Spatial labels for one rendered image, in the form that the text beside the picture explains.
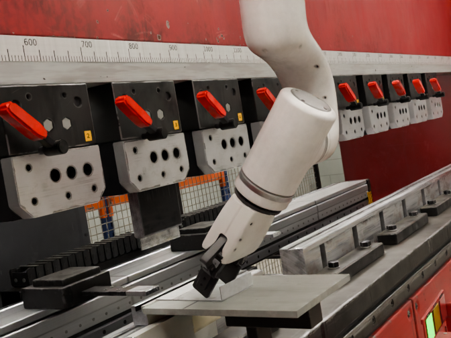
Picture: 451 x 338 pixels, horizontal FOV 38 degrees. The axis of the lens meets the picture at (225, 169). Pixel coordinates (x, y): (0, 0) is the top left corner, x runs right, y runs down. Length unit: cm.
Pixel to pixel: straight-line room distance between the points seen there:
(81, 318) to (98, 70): 52
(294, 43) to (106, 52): 28
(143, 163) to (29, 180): 22
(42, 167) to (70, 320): 47
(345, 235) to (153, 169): 76
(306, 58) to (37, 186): 40
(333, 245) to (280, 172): 72
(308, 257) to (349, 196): 92
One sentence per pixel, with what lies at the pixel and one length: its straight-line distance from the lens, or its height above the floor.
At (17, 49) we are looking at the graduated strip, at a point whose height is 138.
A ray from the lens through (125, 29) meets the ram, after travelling 102.
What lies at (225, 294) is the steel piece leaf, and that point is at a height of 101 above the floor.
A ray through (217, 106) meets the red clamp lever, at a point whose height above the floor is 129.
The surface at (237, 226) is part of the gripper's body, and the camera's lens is 91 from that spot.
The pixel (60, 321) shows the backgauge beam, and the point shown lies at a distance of 124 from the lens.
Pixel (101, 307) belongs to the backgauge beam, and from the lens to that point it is 131.
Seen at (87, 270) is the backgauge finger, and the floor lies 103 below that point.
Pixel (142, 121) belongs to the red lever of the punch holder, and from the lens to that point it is 95.
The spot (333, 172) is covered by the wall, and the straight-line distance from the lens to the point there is 932.
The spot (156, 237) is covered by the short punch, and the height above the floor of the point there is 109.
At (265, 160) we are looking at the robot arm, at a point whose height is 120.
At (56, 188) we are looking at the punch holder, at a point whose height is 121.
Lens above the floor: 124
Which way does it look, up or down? 3 degrees down
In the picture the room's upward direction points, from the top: 9 degrees counter-clockwise
